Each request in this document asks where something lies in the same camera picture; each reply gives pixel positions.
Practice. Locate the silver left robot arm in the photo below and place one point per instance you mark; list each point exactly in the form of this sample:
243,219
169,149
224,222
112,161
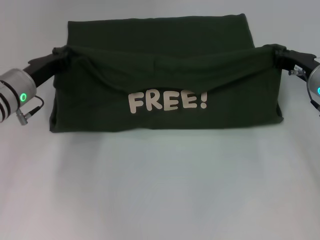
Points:
15,95

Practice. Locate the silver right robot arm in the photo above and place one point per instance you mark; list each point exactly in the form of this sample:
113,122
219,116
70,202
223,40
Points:
315,82

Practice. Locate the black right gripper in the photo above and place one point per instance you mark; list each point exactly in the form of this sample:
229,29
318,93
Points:
297,62

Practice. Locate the dark green shirt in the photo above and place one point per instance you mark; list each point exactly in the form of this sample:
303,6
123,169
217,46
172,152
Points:
165,75

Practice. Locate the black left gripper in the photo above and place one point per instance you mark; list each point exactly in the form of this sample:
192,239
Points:
42,68

